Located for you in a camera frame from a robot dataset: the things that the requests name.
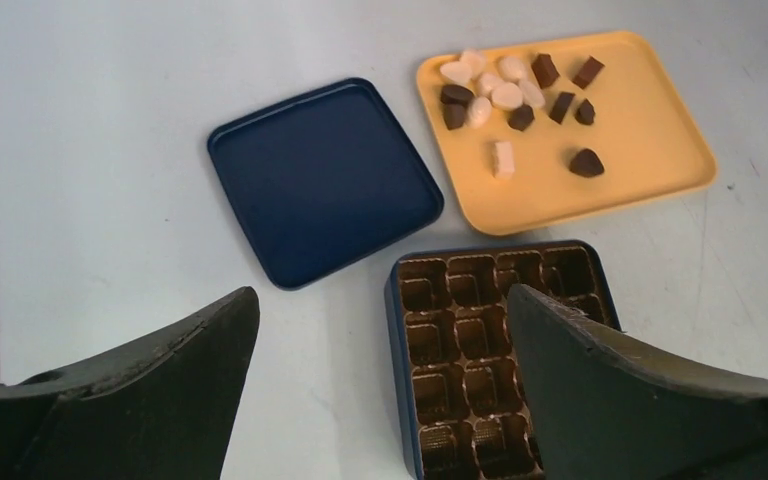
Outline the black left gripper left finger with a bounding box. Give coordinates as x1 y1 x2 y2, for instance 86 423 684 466
0 287 260 479

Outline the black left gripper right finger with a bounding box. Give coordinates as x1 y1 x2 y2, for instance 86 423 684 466
507 285 768 479

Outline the blue chocolate box with insert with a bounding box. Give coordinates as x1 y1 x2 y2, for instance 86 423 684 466
385 240 620 479

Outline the white rectangular chocolate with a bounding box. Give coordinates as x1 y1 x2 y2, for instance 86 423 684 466
492 141 516 180

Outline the dark leaf chocolate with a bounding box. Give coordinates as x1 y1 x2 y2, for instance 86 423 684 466
574 99 596 126

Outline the dark crown chocolate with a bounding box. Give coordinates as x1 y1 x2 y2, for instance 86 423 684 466
507 104 535 132

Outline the white oval chocolate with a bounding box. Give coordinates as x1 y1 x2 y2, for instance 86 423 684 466
518 78 546 109
465 96 494 129

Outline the white round chocolate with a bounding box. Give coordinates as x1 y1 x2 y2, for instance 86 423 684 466
496 55 529 83
490 82 524 111
474 72 504 98
459 49 487 79

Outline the brown rectangular chocolate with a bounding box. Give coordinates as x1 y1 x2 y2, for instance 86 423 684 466
531 53 560 89
572 56 605 90

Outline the dark oval chocolate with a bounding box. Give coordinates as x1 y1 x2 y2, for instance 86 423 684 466
440 84 475 107

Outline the white heart chocolate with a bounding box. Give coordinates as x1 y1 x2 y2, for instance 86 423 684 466
438 60 473 87

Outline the dark blue box lid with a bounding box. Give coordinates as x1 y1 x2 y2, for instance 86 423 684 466
206 77 444 291

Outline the yellow plastic tray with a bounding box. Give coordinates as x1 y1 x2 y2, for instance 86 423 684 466
416 31 718 236

